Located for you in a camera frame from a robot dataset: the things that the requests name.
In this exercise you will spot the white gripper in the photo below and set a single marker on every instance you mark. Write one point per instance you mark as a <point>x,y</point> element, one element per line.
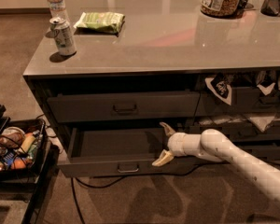
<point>175,144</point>

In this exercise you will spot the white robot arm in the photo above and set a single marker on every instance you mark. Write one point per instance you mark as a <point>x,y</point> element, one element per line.
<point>213,145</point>

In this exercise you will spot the grey drawer cabinet counter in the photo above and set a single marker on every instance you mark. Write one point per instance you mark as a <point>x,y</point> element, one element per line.
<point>164,45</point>

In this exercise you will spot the white bag in drawer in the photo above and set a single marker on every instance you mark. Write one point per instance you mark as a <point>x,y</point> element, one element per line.
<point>261,121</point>

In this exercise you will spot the green chip bag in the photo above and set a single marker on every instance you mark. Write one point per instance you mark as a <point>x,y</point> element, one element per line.
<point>104,22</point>

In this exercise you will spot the white green soda can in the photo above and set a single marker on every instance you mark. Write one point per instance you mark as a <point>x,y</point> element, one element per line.
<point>63,36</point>

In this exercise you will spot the black tray stand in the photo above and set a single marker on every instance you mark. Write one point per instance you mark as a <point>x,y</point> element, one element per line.
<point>35,189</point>

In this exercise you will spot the black bin of groceries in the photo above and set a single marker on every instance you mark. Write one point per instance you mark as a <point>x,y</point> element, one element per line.
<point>22,148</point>

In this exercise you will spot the clear plastic water bottle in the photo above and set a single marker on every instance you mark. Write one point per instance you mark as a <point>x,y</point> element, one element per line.
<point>57,8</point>

